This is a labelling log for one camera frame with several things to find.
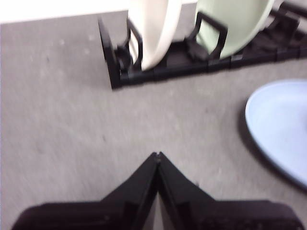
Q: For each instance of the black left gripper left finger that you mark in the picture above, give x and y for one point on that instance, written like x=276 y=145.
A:
x=120 y=210

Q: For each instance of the pale green plate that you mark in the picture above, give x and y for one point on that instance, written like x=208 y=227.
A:
x=237 y=28

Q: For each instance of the blue plate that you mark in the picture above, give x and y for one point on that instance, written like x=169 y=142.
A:
x=283 y=124

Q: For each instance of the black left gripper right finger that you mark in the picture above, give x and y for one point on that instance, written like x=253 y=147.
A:
x=204 y=210

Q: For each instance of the black plate rack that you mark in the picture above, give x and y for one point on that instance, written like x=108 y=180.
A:
x=182 y=69

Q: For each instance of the cream white plate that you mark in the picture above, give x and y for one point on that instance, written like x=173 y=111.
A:
x=156 y=36

